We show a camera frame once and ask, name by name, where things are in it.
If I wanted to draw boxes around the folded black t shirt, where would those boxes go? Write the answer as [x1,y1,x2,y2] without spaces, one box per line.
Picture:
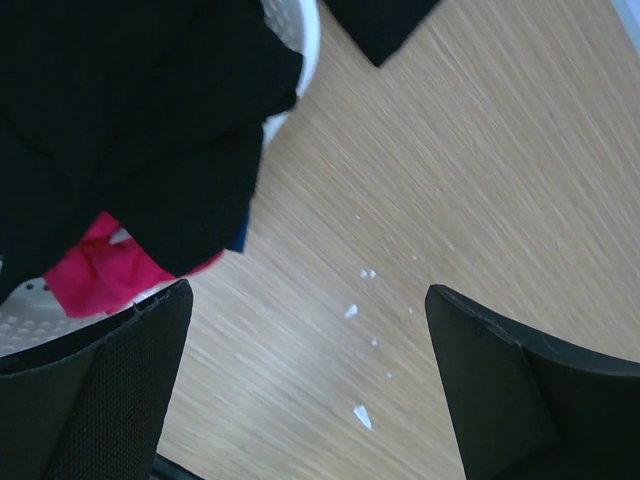
[324,0,440,68]

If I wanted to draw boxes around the blue t shirt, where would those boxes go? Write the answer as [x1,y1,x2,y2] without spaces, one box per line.
[227,209,251,254]

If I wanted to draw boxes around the black t shirt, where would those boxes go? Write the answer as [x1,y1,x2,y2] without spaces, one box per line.
[324,0,440,68]
[1,1,303,295]

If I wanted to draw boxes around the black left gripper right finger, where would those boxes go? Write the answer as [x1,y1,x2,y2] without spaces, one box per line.
[425,285,639,479]

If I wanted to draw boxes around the white plastic laundry basket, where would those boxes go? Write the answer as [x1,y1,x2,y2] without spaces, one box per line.
[1,0,321,357]

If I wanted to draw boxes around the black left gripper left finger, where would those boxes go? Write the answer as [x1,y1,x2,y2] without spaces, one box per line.
[1,280,193,479]

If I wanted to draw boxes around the pink t shirt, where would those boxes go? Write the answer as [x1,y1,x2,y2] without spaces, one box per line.
[43,213,226,318]

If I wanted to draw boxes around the white paper scrap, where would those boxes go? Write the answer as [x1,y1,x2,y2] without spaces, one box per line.
[353,405,373,431]

